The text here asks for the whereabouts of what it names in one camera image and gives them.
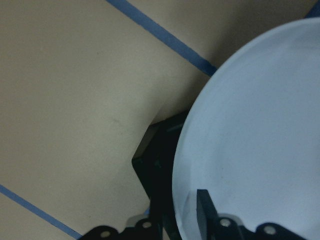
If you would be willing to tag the black dish rack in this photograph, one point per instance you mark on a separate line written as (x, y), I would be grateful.
(153, 163)

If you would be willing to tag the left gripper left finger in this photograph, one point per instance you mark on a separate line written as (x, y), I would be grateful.
(170, 226)

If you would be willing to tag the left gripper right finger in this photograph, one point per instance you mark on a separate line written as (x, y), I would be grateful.
(206, 215)

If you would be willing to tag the blue plate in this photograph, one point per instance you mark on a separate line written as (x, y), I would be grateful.
(252, 137)

